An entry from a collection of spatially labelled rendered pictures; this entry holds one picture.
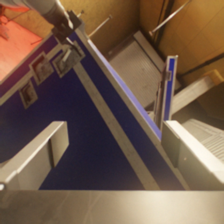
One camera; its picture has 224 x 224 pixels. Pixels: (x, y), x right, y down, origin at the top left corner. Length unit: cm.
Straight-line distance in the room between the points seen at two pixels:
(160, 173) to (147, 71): 775
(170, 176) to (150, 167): 7
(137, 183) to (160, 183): 8
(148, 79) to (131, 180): 768
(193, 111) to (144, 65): 332
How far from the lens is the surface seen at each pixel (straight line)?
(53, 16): 74
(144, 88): 814
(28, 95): 102
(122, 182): 64
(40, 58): 105
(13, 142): 100
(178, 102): 502
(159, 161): 60
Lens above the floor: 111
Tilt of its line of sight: 11 degrees down
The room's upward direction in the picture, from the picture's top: 53 degrees clockwise
